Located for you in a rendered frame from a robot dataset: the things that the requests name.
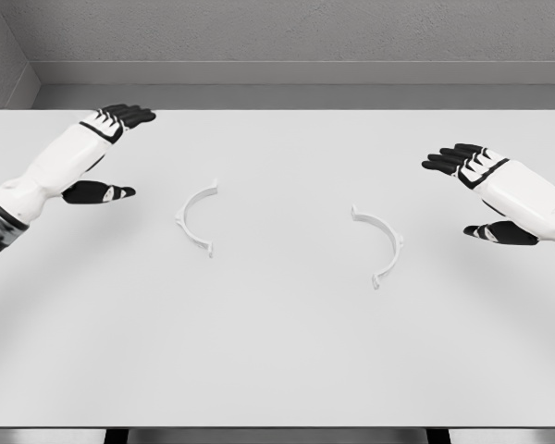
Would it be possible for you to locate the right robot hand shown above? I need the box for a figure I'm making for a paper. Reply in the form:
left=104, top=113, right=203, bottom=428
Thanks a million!
left=420, top=142, right=555, bottom=247

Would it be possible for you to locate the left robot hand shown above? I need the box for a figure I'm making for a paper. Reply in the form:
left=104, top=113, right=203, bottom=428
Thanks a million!
left=29, top=103, right=157, bottom=206

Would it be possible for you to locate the white pipe clamp half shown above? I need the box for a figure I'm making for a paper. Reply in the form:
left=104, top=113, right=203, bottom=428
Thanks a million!
left=175, top=179, right=219, bottom=259
left=351, top=203, right=405, bottom=291

